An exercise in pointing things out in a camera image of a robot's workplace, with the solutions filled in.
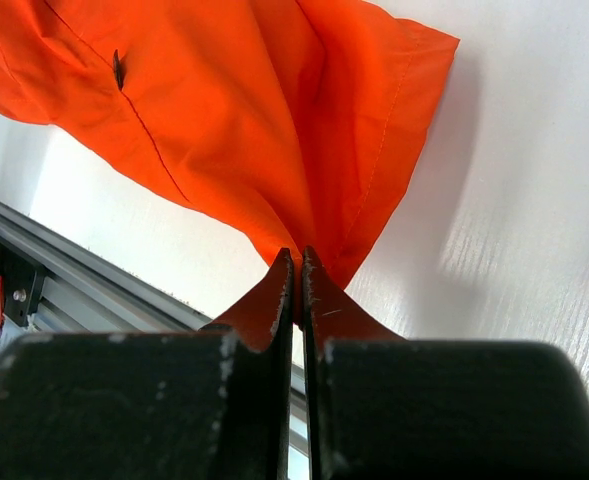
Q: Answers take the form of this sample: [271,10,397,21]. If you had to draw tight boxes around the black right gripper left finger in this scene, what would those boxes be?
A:
[0,249,294,479]

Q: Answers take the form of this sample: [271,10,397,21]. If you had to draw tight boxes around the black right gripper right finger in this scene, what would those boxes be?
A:
[302,248,589,479]

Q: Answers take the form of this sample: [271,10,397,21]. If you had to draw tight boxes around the orange shorts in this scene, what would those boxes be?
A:
[0,0,461,291]

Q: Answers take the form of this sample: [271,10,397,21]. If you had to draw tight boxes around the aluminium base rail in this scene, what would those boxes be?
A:
[0,202,310,479]

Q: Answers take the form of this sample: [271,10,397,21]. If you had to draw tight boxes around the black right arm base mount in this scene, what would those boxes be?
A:
[0,236,46,334]

